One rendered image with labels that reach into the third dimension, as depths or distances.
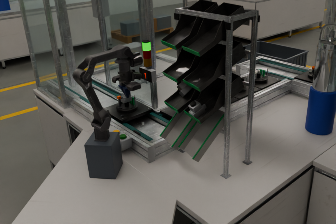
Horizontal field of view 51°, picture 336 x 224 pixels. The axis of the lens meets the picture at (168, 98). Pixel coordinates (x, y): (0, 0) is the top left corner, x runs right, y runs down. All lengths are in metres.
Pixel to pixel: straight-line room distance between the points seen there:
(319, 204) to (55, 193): 1.39
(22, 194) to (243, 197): 2.20
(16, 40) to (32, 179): 3.76
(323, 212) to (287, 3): 5.75
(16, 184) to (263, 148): 2.32
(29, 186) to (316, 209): 2.41
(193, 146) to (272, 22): 5.67
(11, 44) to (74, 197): 5.29
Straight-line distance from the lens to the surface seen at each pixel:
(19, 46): 6.92
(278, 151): 2.08
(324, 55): 2.12
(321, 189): 2.12
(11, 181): 3.64
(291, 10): 7.67
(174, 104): 1.79
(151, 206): 1.69
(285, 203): 1.99
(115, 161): 1.83
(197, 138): 1.78
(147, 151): 1.92
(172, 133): 1.89
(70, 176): 1.96
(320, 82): 2.17
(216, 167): 1.91
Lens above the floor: 1.96
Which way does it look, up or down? 24 degrees down
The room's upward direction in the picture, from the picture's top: 3 degrees counter-clockwise
